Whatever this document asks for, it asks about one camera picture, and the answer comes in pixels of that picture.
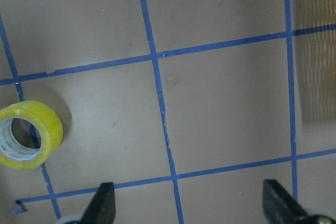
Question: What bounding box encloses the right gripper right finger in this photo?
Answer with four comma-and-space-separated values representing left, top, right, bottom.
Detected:
262, 179, 310, 224

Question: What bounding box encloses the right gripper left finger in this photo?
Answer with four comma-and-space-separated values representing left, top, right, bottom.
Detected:
80, 182, 116, 224

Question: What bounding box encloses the yellow tape roll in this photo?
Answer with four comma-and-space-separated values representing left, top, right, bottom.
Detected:
1, 100, 64, 169

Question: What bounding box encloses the brown wicker basket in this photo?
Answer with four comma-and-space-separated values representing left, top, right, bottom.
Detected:
292, 0, 335, 124

